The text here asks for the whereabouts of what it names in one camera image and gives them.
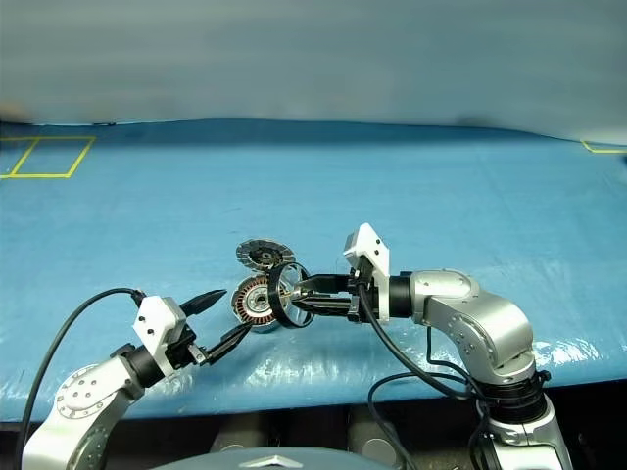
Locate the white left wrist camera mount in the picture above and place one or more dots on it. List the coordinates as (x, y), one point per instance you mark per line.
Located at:
(154, 318)

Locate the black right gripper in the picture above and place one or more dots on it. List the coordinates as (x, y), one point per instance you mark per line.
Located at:
(353, 284)

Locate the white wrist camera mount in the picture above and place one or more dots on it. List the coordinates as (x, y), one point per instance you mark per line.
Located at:
(372, 254)
(154, 318)

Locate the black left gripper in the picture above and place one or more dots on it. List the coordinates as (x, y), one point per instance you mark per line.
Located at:
(183, 350)

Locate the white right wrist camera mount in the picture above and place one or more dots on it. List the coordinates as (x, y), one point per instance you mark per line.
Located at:
(372, 254)

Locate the grey rounded cover with emblem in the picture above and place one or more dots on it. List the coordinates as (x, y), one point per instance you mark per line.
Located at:
(220, 462)

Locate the blue plastic table cover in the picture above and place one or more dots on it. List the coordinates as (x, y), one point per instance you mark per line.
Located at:
(147, 220)

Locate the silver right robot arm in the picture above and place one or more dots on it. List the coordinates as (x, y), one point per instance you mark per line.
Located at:
(490, 313)

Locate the silver finned motor cover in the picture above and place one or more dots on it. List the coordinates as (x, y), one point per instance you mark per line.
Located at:
(250, 254)

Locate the motor stator with copper windings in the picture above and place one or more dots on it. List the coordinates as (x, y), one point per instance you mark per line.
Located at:
(245, 298)

